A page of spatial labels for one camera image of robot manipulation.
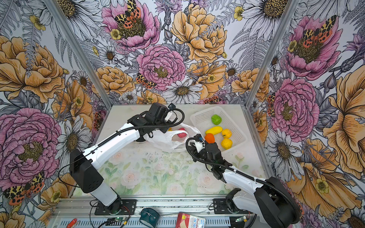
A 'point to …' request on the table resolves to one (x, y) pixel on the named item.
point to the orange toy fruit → (209, 137)
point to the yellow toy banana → (215, 130)
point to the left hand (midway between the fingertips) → (165, 124)
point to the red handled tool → (74, 221)
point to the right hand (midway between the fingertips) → (188, 148)
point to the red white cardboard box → (185, 220)
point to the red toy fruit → (182, 135)
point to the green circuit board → (119, 219)
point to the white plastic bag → (174, 140)
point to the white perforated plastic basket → (216, 126)
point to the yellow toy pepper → (226, 133)
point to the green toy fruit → (216, 119)
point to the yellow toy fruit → (226, 143)
